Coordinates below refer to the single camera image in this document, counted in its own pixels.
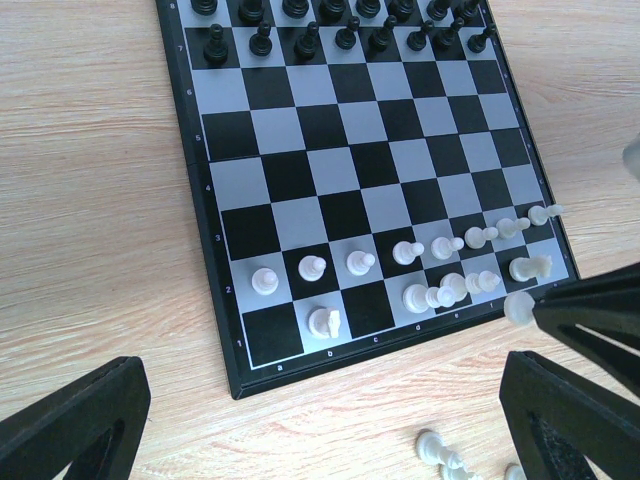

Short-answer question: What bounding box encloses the black pawn d7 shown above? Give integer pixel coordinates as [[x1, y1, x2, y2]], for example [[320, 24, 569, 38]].
[[335, 16, 360, 50]]

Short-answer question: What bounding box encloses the black pawn c7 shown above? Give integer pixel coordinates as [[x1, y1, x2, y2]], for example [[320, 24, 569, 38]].
[[294, 21, 319, 62]]

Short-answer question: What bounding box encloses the black bishop c8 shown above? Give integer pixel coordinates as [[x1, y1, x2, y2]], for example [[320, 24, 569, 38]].
[[282, 0, 309, 19]]

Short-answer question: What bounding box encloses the black rook h8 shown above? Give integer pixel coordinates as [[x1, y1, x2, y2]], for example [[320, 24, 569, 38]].
[[454, 0, 480, 24]]

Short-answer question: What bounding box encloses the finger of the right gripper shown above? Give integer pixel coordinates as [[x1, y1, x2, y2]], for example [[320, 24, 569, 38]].
[[533, 263, 639, 390]]

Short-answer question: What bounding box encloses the black pawn g7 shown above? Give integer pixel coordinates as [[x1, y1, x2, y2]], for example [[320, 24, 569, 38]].
[[434, 17, 465, 50]]

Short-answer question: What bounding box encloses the black piece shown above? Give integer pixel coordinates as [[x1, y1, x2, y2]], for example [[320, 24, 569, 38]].
[[406, 20, 434, 52]]

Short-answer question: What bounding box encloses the black rook corner a8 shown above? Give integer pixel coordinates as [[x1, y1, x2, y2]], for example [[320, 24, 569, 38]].
[[191, 0, 218, 16]]

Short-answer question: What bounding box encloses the white piece cluster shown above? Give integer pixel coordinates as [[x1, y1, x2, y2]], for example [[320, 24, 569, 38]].
[[527, 204, 564, 226]]

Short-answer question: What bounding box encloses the white pawn cluster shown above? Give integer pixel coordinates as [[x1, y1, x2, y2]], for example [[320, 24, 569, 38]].
[[504, 291, 535, 326]]

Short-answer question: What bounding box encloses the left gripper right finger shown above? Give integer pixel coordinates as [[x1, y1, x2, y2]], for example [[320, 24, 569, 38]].
[[499, 351, 639, 479]]

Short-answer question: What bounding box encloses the black and silver chessboard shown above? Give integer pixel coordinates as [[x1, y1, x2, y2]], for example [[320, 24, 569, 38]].
[[156, 1, 579, 399]]

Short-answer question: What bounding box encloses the black knight b8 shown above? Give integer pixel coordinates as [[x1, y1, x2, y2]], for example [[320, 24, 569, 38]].
[[238, 0, 265, 25]]

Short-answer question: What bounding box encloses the black bishop f8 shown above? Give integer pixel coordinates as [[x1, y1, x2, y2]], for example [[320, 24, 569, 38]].
[[387, 0, 415, 23]]

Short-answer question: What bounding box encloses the black pawn h7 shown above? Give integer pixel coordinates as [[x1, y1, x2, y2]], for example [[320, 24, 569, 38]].
[[467, 23, 497, 54]]

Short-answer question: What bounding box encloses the black pawn b7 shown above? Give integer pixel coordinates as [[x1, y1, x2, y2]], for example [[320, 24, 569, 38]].
[[249, 21, 272, 57]]

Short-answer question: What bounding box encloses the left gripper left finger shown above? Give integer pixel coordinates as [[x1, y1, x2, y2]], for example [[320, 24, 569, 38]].
[[1, 356, 151, 479]]

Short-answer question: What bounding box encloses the black pawn a7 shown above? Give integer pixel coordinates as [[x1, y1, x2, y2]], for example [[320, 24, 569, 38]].
[[203, 23, 228, 64]]

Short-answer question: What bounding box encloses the black knight g8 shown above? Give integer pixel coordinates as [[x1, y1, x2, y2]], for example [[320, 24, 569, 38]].
[[426, 0, 452, 22]]

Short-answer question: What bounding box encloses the black queen d8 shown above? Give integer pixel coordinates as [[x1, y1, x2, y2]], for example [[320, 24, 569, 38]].
[[319, 0, 346, 22]]

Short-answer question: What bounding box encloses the black king e8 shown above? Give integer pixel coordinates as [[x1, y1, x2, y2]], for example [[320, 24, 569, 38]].
[[356, 0, 381, 19]]

